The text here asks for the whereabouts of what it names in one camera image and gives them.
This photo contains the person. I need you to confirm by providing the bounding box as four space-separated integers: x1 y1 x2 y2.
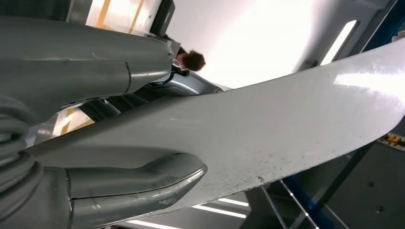
175 50 206 72

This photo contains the ceiling light strip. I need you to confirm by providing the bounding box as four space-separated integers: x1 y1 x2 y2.
320 19 358 66
126 219 182 229

